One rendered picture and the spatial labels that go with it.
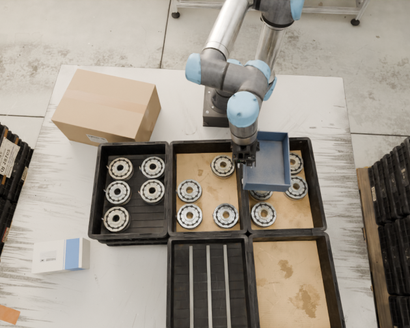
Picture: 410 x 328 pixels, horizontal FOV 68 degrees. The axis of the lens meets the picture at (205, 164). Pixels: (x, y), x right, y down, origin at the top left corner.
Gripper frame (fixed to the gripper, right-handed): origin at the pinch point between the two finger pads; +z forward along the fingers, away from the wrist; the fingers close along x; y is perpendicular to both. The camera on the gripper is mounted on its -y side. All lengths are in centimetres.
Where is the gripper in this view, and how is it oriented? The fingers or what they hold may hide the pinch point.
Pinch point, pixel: (245, 157)
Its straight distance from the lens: 105.5
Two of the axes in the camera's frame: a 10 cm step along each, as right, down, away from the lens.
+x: 9.9, 0.3, -1.7
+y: -1.0, 9.2, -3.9
